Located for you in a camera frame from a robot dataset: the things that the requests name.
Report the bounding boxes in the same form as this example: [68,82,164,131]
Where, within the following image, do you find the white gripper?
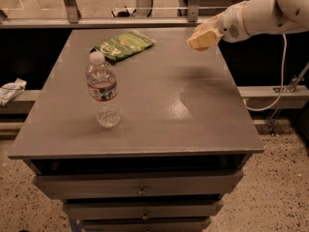
[186,1,249,49]

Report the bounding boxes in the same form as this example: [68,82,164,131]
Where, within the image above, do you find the orange fruit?
[195,47,209,51]

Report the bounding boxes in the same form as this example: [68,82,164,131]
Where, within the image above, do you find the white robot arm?
[186,0,309,50]

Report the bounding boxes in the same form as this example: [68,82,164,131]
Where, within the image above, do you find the green jalapeno chip bag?
[90,30,155,62]

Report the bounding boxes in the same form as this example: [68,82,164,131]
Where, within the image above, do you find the grey drawer cabinet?
[9,28,263,232]

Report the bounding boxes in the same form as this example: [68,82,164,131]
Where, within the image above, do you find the clear plastic water bottle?
[85,51,122,129]

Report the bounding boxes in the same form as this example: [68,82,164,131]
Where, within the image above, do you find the white snack packet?
[0,78,26,105]

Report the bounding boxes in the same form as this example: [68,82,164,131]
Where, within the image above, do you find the white cable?
[242,33,288,113]

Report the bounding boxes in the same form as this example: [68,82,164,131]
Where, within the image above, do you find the grey metal rail frame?
[0,0,309,29]

